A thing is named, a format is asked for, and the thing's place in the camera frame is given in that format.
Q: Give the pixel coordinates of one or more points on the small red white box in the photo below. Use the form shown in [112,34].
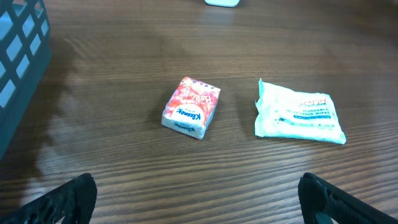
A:
[191,108]

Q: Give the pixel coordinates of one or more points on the grey plastic shopping basket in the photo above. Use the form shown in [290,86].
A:
[25,56]

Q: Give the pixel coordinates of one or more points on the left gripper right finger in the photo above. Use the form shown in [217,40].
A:
[323,203]

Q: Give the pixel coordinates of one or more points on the teal wet wipes pack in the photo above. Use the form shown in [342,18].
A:
[284,113]

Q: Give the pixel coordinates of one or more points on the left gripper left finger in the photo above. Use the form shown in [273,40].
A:
[72,202]

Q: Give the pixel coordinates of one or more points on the white barcode scanner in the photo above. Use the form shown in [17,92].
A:
[223,3]

